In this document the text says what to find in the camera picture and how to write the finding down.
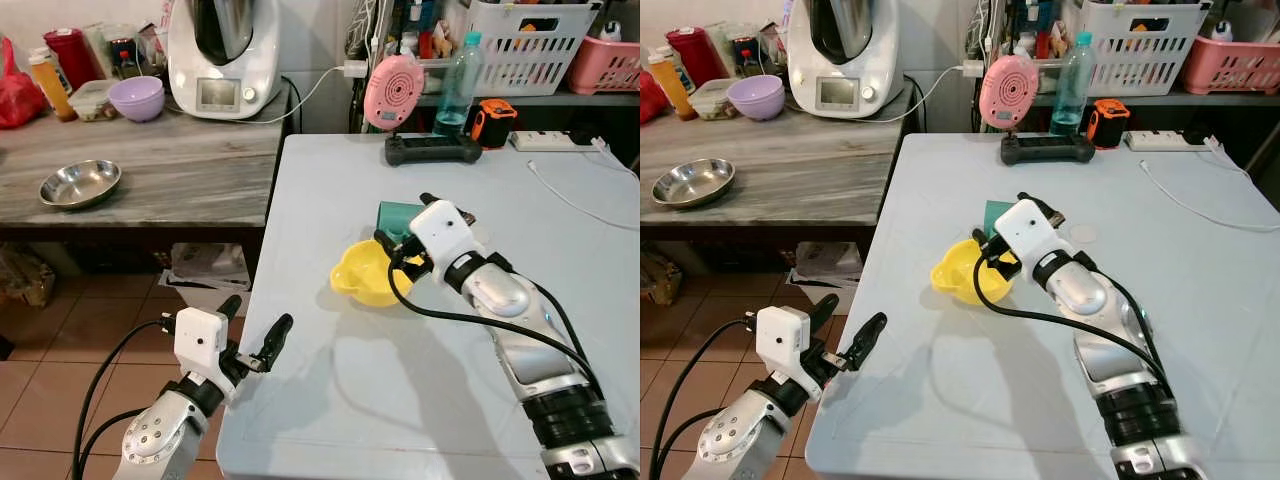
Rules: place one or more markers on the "yellow plastic bowl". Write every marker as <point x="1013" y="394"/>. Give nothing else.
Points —
<point x="955" y="272"/>
<point x="360" y="275"/>

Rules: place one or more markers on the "teal plastic cup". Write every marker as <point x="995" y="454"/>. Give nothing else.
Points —
<point x="993" y="215"/>
<point x="393" y="218"/>

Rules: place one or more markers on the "white storage box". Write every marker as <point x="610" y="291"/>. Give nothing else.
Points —
<point x="205" y="270"/>
<point x="828" y="265"/>

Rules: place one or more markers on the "black handheld controller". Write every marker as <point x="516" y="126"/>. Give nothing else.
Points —
<point x="1048" y="149"/>
<point x="432" y="150"/>

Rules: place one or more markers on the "white folding table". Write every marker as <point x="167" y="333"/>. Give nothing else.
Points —
<point x="950" y="400"/>
<point x="350" y="400"/>

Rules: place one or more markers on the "orange and black device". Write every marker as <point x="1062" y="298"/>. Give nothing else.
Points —
<point x="493" y="122"/>
<point x="1108" y="122"/>

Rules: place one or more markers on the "pink round device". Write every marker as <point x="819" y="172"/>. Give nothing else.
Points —
<point x="1008" y="92"/>
<point x="394" y="92"/>

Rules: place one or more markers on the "clear teal-capped water bottle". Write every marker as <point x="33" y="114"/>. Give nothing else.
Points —
<point x="460" y="85"/>
<point x="1072" y="85"/>

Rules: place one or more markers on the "white power strip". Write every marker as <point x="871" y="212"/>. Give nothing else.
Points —
<point x="1165" y="140"/>
<point x="550" y="140"/>

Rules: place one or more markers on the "grey marble top sideboard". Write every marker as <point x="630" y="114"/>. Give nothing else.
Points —
<point x="800" y="170"/>
<point x="180" y="170"/>

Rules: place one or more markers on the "white plastic laundry basket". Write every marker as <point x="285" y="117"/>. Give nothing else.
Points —
<point x="1145" y="50"/>
<point x="530" y="50"/>

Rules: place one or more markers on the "stainless steel bowl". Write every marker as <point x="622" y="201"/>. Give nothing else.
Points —
<point x="693" y="183"/>
<point x="80" y="185"/>

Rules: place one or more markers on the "white kitchen cooking appliance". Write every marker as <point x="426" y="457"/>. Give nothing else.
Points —
<point x="845" y="78"/>
<point x="225" y="80"/>

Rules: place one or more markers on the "pink plastic basket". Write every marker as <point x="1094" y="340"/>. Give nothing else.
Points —
<point x="1235" y="66"/>
<point x="608" y="68"/>

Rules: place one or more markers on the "purple plastic bowl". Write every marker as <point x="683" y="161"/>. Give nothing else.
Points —
<point x="757" y="96"/>
<point x="137" y="98"/>

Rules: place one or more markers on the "clear plastic food container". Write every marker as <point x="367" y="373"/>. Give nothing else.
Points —
<point x="712" y="98"/>
<point x="92" y="100"/>

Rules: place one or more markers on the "red plastic bag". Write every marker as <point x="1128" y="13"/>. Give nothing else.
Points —
<point x="18" y="95"/>
<point x="652" y="100"/>

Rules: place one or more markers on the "orange sauce bottle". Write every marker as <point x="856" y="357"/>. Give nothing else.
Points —
<point x="670" y="88"/>
<point x="52" y="88"/>

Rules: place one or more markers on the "red canister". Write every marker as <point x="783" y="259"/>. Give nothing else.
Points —
<point x="70" y="55"/>
<point x="692" y="55"/>

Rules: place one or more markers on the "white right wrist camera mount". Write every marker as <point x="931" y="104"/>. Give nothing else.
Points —
<point x="440" y="235"/>
<point x="1025" y="232"/>

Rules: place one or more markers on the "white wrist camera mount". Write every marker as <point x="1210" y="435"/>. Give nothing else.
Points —
<point x="440" y="235"/>
<point x="1025" y="232"/>
<point x="780" y="335"/>
<point x="198" y="338"/>

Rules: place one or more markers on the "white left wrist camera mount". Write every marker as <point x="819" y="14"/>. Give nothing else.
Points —
<point x="198" y="338"/>
<point x="780" y="335"/>

